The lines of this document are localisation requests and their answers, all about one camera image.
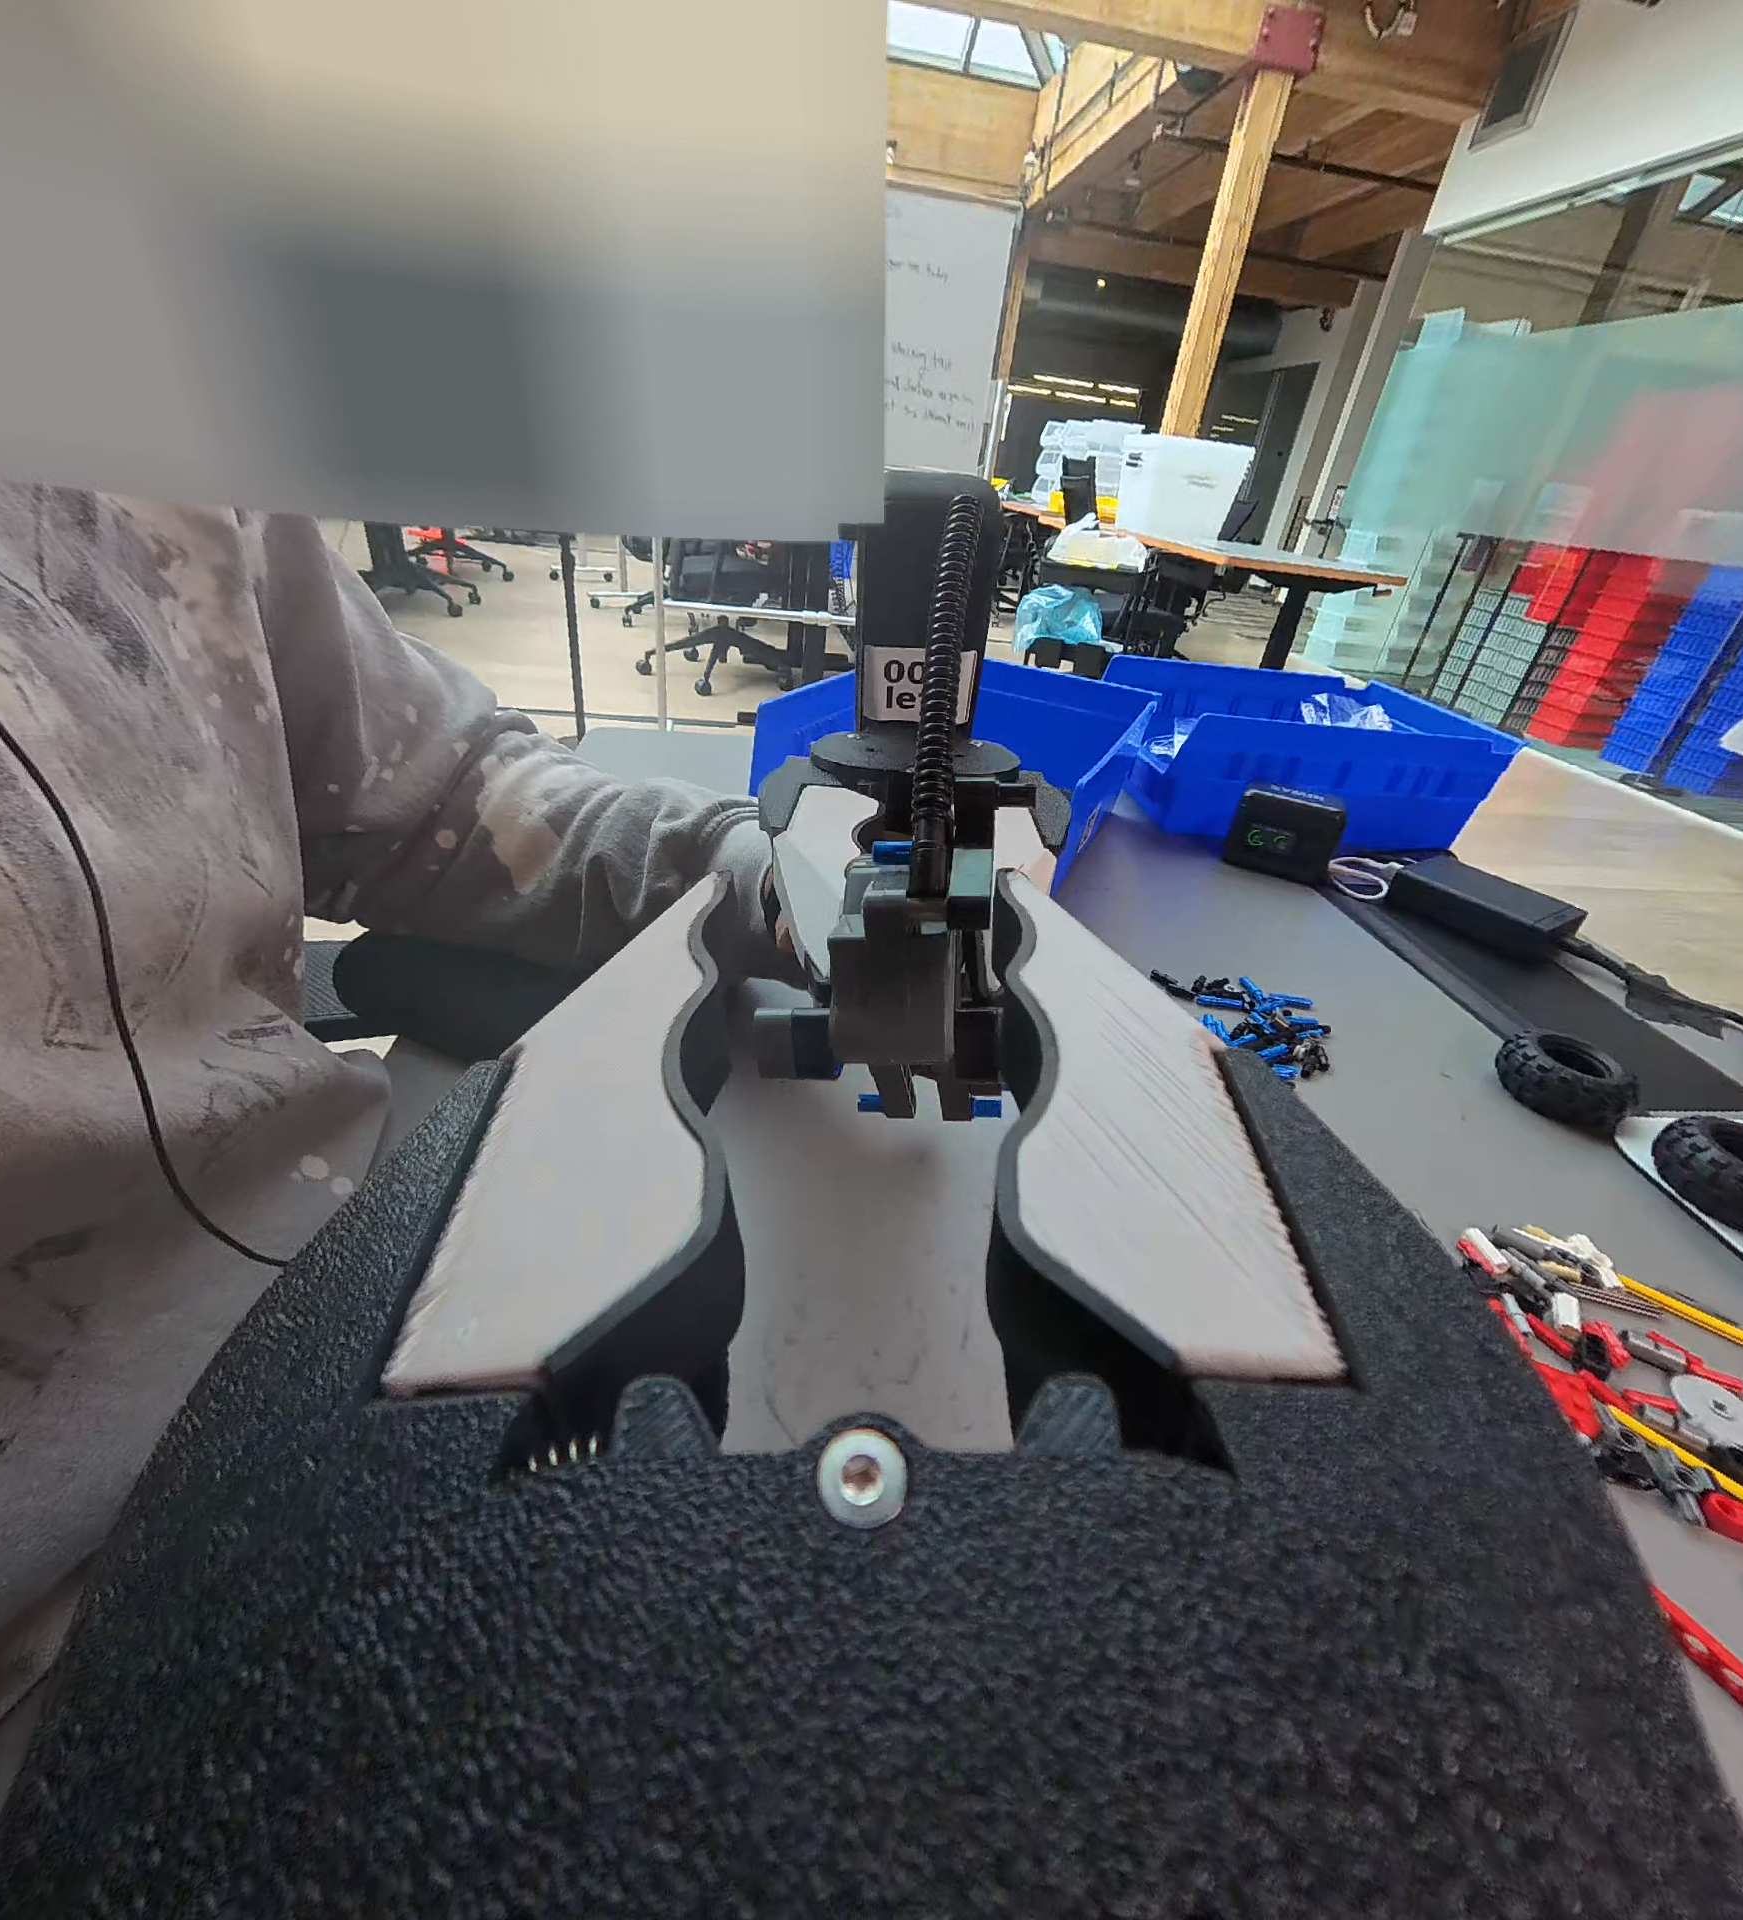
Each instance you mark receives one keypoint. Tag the black rubber toy tyre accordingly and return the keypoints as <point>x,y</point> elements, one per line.
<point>1694,1185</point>
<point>1530,1088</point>

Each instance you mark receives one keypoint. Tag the black chair armrest pad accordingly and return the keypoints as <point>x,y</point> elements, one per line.
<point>437,999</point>

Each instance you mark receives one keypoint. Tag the grey desk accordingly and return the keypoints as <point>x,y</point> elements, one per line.
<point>1413,1172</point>

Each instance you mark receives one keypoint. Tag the black charger with display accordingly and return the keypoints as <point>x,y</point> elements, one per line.
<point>1285,836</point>

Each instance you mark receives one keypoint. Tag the person's grey hoodie torso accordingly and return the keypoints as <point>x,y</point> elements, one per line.
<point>63,976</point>

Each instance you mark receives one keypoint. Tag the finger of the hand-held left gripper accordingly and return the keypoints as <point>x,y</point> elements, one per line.
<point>812,871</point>
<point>1022,849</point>

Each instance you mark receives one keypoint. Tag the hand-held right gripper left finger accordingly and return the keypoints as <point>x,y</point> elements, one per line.
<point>555,1200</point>

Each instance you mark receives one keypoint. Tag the whiteboard on stand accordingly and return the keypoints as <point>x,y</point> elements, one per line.
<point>944,331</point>

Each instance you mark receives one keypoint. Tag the person's left forearm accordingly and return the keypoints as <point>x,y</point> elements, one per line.
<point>541,840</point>

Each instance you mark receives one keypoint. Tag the black power adapter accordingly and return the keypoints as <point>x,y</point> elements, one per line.
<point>1486,908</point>

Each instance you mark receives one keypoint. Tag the pile of blue black pins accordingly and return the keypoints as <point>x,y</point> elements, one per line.
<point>1263,1028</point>

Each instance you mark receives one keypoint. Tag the pile of mixed toy parts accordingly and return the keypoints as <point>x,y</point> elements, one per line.
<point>1575,1393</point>

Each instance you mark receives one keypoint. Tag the teal plastic bag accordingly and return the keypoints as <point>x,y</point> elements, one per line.
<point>1058,619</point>

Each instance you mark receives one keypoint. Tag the clear plastic bag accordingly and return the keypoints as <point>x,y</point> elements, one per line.
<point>1349,712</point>

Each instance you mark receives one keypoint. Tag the blue storage bin with sticker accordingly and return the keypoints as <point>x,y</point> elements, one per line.
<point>1081,721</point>

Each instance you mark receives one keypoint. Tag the grey toy motor assembly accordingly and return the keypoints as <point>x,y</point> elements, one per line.
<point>883,1019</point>

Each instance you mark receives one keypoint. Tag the red holed beam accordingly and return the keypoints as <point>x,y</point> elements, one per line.
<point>1742,1681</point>

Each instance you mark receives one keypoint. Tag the black office chair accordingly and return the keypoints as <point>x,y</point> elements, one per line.
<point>719,602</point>

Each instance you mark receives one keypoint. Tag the stack of clear plastic containers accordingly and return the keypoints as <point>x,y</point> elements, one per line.
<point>1185,478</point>

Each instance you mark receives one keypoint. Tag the stack of red blue bins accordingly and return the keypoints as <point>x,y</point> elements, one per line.
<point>1711,658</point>

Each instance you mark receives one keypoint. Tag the large blue storage bin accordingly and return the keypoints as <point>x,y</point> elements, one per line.
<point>1335,780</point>

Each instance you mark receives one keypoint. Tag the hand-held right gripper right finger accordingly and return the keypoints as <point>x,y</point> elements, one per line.
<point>1171,1200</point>

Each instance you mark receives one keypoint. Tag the black desk mat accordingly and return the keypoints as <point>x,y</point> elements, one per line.
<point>1560,1019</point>

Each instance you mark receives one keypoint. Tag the long wooden table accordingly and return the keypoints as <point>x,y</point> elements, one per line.
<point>1263,561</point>

